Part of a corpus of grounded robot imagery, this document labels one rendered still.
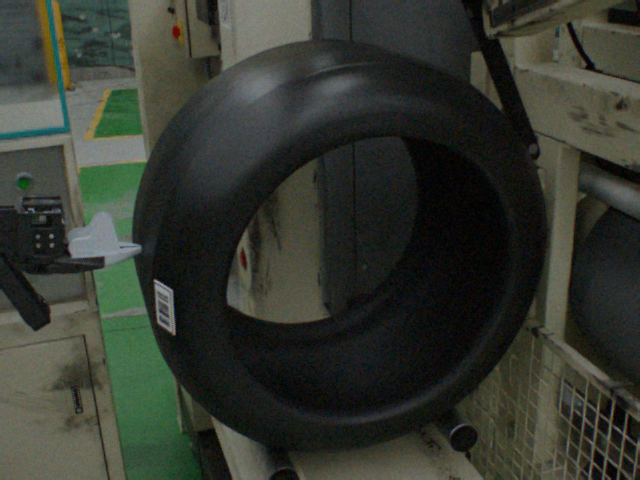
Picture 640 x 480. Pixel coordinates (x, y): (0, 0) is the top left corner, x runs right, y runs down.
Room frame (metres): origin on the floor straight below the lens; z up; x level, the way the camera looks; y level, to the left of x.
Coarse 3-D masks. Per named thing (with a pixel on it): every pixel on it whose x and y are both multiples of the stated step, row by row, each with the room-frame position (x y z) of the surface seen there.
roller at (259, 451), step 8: (248, 440) 0.98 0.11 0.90; (256, 448) 0.95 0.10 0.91; (264, 448) 0.93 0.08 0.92; (272, 448) 0.93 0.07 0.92; (280, 448) 0.93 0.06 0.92; (256, 456) 0.94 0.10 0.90; (264, 456) 0.92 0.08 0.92; (272, 456) 0.91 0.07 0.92; (280, 456) 0.91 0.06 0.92; (288, 456) 0.92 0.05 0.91; (264, 464) 0.90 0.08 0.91; (272, 464) 0.89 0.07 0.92; (280, 464) 0.89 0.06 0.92; (288, 464) 0.89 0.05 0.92; (264, 472) 0.90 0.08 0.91; (272, 472) 0.88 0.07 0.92; (280, 472) 0.87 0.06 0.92; (288, 472) 0.88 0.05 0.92; (296, 472) 0.89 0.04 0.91
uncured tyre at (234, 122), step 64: (256, 64) 1.05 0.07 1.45; (320, 64) 0.96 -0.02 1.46; (384, 64) 0.96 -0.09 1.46; (192, 128) 0.97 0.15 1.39; (256, 128) 0.89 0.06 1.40; (320, 128) 0.90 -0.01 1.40; (384, 128) 0.92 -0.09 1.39; (448, 128) 0.94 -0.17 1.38; (512, 128) 1.01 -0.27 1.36; (192, 192) 0.88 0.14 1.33; (256, 192) 0.87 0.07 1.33; (448, 192) 1.24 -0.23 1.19; (512, 192) 0.97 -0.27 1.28; (192, 256) 0.85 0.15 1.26; (448, 256) 1.23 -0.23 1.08; (512, 256) 0.97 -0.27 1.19; (192, 320) 0.85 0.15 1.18; (256, 320) 1.17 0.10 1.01; (320, 320) 1.21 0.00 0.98; (384, 320) 1.21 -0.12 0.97; (448, 320) 1.15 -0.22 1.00; (512, 320) 0.98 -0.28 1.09; (192, 384) 0.87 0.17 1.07; (256, 384) 0.86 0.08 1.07; (320, 384) 1.11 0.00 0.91; (384, 384) 1.09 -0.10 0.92; (448, 384) 0.94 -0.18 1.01; (320, 448) 0.90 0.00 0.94
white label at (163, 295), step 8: (160, 288) 0.86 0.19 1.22; (168, 288) 0.84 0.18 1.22; (160, 296) 0.86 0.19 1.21; (168, 296) 0.84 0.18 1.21; (160, 304) 0.86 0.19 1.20; (168, 304) 0.84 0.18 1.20; (160, 312) 0.86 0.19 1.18; (168, 312) 0.84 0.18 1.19; (160, 320) 0.86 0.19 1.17; (168, 320) 0.84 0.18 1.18; (168, 328) 0.85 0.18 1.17
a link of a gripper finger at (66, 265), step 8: (64, 256) 0.89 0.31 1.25; (40, 264) 0.89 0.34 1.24; (48, 264) 0.88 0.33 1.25; (56, 264) 0.88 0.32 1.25; (64, 264) 0.88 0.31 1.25; (72, 264) 0.88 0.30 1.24; (80, 264) 0.88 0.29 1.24; (88, 264) 0.89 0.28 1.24; (96, 264) 0.90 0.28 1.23; (104, 264) 0.90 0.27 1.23; (48, 272) 0.87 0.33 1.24; (56, 272) 0.87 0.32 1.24; (64, 272) 0.87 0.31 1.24; (72, 272) 0.88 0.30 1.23; (80, 272) 0.88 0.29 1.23
